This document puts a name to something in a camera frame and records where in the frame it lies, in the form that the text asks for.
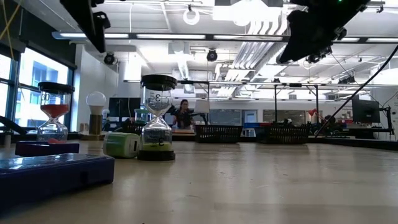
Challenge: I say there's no black hourglass green sand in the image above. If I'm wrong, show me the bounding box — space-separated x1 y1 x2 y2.
136 73 178 162

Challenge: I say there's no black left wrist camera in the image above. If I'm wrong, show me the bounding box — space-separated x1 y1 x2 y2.
92 11 112 31

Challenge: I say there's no red desk lamp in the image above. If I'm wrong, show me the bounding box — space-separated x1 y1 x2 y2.
307 108 327 125

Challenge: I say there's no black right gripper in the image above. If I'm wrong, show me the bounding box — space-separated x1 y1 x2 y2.
278 0 371 62

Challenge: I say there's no plain purple timer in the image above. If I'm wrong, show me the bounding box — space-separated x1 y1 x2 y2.
0 152 116 208

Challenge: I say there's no person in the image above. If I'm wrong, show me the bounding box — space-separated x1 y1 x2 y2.
172 98 196 131

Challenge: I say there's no light bulb table lamp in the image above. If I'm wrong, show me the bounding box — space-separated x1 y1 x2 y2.
79 91 112 141

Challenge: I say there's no black ceiling-mounted device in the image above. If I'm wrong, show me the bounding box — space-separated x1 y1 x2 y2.
306 46 333 65

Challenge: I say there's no teal hourglass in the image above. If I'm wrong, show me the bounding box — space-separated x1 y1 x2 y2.
134 108 150 125

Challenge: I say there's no black monitor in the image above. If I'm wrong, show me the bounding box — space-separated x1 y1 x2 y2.
351 98 381 124
108 97 142 118

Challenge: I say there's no black metal rig frame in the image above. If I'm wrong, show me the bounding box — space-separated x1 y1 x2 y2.
162 79 320 126

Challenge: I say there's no blue storage bin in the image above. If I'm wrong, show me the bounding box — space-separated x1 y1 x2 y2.
242 122 265 138

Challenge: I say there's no large window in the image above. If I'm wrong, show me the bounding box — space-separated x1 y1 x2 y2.
0 46 75 133

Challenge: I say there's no purple timer with display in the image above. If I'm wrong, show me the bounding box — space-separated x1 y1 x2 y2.
14 140 81 157

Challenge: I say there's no long LED light bar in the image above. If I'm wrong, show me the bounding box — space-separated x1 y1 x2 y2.
51 30 398 44

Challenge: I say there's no black hourglass red sand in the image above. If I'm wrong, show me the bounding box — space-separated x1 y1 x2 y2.
37 81 76 144

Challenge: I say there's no white ring light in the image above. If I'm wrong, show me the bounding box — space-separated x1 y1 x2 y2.
182 8 201 26

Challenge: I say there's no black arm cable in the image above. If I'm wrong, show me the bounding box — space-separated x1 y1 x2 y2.
313 45 398 138

